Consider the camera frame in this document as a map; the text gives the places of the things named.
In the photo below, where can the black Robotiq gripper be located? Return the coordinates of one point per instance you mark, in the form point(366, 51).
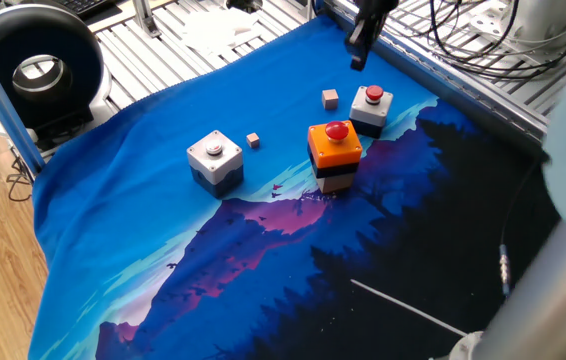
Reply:
point(378, 9)

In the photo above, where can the grey box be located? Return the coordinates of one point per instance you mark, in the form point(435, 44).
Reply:
point(369, 112)
point(215, 167)

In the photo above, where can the orange box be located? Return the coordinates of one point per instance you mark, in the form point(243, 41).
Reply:
point(335, 155)

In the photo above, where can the silver UR5 robot arm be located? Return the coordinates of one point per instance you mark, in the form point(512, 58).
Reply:
point(563, 310)

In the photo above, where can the large wooden cube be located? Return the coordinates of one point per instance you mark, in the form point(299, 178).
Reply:
point(330, 99)

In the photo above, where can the small black object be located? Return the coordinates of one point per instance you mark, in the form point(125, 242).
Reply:
point(244, 5)

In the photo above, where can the metal mounting plate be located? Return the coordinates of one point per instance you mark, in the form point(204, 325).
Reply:
point(493, 22)

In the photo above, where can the white paper sheet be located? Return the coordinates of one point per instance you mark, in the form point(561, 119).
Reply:
point(218, 30)

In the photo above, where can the small wooden cube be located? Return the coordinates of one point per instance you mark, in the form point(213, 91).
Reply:
point(253, 140)

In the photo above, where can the blue mountain landscape cloth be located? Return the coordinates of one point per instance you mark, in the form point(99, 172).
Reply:
point(163, 225)

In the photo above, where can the black keyboard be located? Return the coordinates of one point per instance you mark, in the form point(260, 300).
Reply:
point(83, 5)

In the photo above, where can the aluminium table edge rail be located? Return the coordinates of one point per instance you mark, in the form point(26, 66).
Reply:
point(463, 95)

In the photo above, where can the white cylindrical pedestal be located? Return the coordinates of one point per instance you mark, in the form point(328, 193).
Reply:
point(548, 20)

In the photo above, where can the short aluminium bracket post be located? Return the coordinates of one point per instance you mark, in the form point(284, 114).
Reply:
point(145, 20)

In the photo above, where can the aluminium frame post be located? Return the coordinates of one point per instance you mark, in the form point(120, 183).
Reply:
point(7, 110)

